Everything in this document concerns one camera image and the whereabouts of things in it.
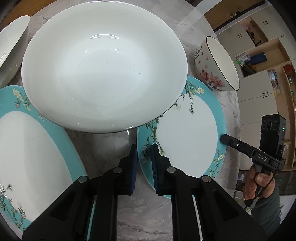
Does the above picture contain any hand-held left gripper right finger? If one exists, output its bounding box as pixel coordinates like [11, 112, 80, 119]
[151, 144, 269, 241]

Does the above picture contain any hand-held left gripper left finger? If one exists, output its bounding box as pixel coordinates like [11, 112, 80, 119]
[22, 144, 139, 241]

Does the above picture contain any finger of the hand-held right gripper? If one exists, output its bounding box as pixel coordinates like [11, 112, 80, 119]
[220, 134, 254, 158]

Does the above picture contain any teal floral plate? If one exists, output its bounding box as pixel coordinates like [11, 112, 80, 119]
[136, 76, 227, 200]
[0, 85, 96, 232]

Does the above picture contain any pink floral bowl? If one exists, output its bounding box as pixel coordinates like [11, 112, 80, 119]
[194, 36, 240, 91]

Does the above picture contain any large white deep plate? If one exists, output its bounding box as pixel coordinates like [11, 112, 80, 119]
[21, 5, 188, 133]

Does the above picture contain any plain white bowl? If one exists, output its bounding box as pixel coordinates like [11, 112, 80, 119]
[0, 15, 31, 87]

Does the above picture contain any person's right forearm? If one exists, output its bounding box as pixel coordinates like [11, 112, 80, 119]
[251, 184, 282, 231]

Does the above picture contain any person's right hand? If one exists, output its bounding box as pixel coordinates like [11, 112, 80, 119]
[243, 166, 276, 201]

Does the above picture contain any blue bag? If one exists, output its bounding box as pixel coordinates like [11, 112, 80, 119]
[250, 52, 268, 66]

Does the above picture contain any white plastic bag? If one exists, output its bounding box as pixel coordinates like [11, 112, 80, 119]
[235, 54, 250, 65]

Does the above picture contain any beige wall cabinet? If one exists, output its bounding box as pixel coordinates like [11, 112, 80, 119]
[205, 0, 296, 202]

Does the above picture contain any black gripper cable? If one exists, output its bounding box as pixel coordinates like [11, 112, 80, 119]
[244, 170, 278, 210]

